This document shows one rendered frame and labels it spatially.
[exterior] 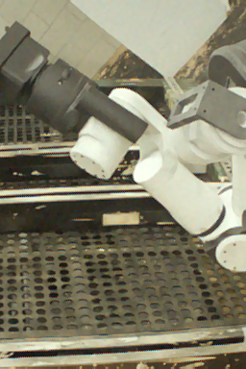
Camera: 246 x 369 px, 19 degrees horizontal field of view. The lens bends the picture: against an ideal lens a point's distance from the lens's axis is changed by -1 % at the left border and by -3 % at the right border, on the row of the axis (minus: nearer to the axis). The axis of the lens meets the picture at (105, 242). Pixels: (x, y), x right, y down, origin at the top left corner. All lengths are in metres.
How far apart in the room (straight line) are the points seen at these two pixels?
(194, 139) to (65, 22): 5.65
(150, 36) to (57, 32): 1.64
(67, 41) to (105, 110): 5.45
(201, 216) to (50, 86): 0.30
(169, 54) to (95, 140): 3.98
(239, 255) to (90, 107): 0.32
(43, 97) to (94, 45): 5.43
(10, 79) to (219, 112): 0.40
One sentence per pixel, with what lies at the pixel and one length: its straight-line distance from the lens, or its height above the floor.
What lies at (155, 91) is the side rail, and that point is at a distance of 2.39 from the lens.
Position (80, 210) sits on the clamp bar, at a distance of 1.57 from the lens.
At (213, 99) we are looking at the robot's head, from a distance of 0.66.
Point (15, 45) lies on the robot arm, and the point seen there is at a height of 1.57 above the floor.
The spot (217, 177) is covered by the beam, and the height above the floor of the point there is 0.90.
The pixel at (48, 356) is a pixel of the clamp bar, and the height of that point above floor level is 1.27.
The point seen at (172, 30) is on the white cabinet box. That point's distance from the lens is 4.89.
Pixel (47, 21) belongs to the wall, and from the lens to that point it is 6.35.
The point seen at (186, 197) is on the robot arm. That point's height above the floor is 1.25.
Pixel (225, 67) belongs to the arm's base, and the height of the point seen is 1.37.
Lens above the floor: 1.73
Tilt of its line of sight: 23 degrees down
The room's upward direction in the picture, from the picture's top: 57 degrees counter-clockwise
